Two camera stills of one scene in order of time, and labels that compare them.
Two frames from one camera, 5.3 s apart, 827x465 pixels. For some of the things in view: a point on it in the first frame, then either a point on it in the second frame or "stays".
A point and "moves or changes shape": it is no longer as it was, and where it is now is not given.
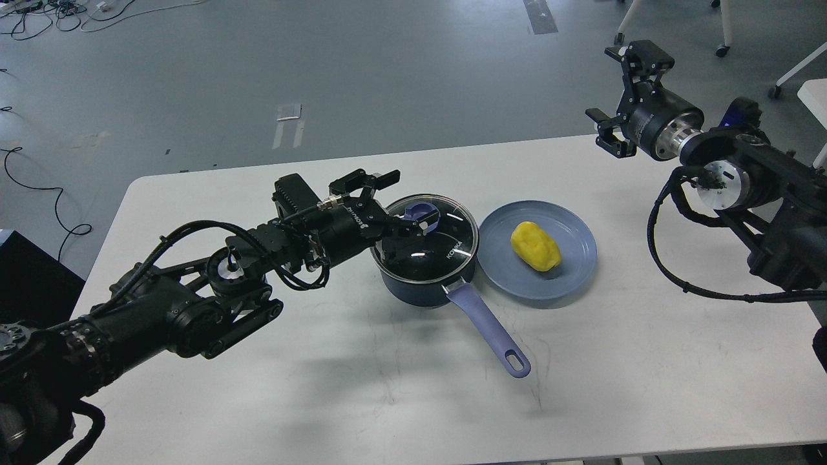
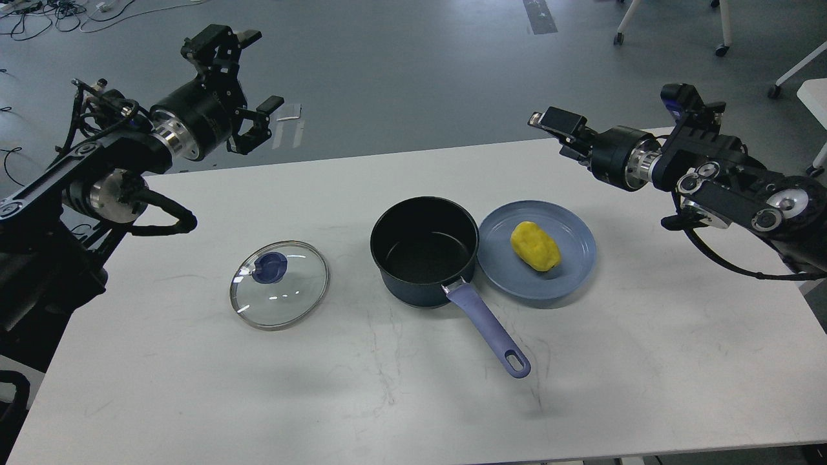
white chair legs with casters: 774,90 stays
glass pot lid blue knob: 421,210 moves or changes shape
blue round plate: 508,270 stays
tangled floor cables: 36,17 stays
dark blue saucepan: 427,243 stays
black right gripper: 658,121 -> 624,157
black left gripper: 355,223 -> 192,120
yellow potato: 535,247 stays
